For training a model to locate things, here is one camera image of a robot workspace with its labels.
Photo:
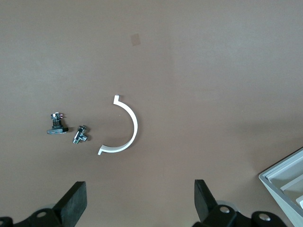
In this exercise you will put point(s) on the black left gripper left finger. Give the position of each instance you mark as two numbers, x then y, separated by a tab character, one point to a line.
71	203

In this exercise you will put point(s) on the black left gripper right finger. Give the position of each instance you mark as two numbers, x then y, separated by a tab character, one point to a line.
203	201

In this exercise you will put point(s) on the white drawer cabinet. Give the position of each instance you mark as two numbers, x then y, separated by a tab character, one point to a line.
279	196

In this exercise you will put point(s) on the silver metal pipe fitting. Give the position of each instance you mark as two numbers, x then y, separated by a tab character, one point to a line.
79	136

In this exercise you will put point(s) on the translucent tape patch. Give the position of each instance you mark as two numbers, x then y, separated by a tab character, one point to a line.
135	39

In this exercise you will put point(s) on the small black push switch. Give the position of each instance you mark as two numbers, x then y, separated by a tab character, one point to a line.
56	130

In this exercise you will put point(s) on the white semicircular plastic bracket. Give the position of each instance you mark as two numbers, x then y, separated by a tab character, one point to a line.
135	127

